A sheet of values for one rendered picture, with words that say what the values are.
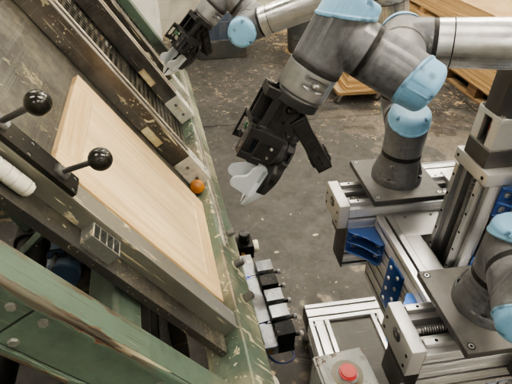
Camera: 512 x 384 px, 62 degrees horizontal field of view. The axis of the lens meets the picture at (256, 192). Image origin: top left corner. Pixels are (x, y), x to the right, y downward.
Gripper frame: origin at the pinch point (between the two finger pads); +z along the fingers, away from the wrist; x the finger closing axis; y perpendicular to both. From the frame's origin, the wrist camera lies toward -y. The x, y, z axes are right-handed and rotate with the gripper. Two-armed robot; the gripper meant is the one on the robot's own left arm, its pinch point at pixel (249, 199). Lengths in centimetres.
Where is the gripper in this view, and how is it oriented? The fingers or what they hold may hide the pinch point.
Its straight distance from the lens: 72.9
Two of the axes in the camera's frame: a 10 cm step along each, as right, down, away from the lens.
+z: -4.6, 7.5, 4.8
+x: 1.3, 5.9, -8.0
